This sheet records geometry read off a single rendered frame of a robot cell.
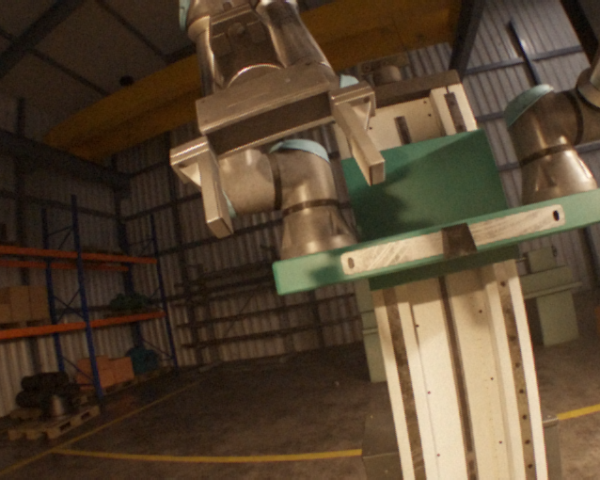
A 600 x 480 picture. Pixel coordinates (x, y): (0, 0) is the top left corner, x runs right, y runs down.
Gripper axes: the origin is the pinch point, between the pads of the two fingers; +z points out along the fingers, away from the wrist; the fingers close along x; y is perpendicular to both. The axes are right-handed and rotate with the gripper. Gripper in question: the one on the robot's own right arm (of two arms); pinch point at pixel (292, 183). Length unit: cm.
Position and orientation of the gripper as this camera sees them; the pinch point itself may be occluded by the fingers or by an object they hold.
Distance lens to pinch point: 31.1
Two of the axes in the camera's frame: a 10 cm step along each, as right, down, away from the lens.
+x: -9.4, 3.3, 0.6
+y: 2.2, 4.8, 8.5
